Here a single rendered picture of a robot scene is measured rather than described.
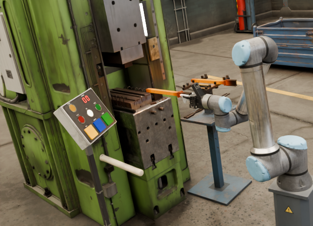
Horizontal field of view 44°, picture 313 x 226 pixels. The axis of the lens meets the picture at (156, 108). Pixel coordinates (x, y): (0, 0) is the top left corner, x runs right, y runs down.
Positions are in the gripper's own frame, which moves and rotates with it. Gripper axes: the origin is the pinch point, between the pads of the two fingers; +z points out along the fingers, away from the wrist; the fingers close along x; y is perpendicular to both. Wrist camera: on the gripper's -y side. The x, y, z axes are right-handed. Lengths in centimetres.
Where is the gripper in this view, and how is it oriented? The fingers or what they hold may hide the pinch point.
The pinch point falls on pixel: (182, 93)
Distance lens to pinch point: 255.8
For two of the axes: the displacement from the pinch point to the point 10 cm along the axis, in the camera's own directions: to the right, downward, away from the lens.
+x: 7.3, -3.3, 6.0
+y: 1.5, 9.3, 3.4
